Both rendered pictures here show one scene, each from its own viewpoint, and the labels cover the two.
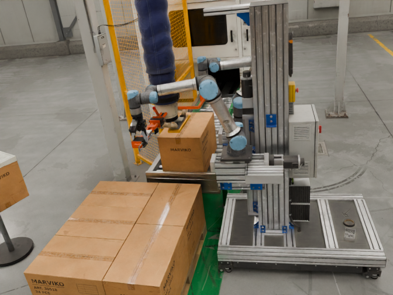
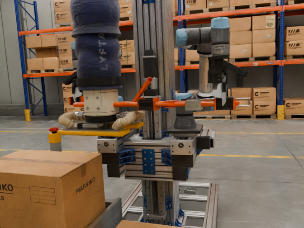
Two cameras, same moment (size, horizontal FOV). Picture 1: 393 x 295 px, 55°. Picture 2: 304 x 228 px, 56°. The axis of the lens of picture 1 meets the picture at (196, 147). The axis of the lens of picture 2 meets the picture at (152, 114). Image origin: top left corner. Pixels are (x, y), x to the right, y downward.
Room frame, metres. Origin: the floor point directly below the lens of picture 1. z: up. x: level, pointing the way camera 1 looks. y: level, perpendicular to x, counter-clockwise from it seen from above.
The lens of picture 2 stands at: (2.64, 1.62, 1.41)
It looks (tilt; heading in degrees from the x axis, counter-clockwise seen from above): 8 degrees down; 272
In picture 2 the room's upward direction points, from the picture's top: 3 degrees counter-clockwise
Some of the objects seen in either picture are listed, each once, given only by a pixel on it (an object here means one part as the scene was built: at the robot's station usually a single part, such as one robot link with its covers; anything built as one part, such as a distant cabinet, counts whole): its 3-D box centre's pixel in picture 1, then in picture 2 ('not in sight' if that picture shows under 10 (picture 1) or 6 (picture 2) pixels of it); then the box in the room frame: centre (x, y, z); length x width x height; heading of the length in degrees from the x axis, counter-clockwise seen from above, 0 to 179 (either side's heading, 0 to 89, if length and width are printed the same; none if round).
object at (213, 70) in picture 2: (138, 121); (218, 69); (2.39, 0.37, 1.41); 0.09 x 0.08 x 0.12; 162
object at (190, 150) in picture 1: (189, 143); (41, 194); (3.36, 0.06, 0.75); 0.60 x 0.40 x 0.40; 163
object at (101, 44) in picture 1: (103, 48); not in sight; (4.01, 0.83, 1.62); 0.20 x 0.05 x 0.30; 164
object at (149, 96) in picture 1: (149, 96); (212, 35); (2.40, 0.27, 1.57); 0.11 x 0.11 x 0.08; 88
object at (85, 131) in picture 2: not in sight; (93, 128); (2.97, 0.30, 1.16); 0.34 x 0.10 x 0.05; 163
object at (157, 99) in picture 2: (156, 122); (148, 103); (2.70, 0.28, 1.27); 0.10 x 0.08 x 0.06; 73
